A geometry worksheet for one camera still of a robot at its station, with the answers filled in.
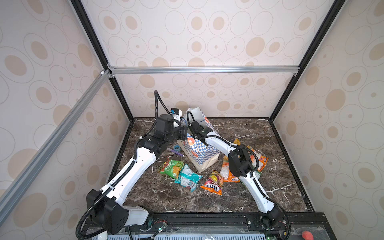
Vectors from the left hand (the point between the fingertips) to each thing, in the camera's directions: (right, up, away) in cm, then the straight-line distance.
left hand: (192, 126), depth 74 cm
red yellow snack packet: (+12, -31, +8) cm, 34 cm away
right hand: (+3, -9, +32) cm, 33 cm away
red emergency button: (+52, -50, -6) cm, 73 cm away
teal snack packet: (-3, -29, +10) cm, 31 cm away
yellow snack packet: (+29, -9, +27) cm, 41 cm away
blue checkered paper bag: (+4, -16, +4) cm, 17 cm away
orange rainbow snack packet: (+45, -20, +21) cm, 53 cm away
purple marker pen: (-12, -16, +26) cm, 33 cm away
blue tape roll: (-11, -13, +28) cm, 33 cm away
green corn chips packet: (-12, -24, +15) cm, 31 cm away
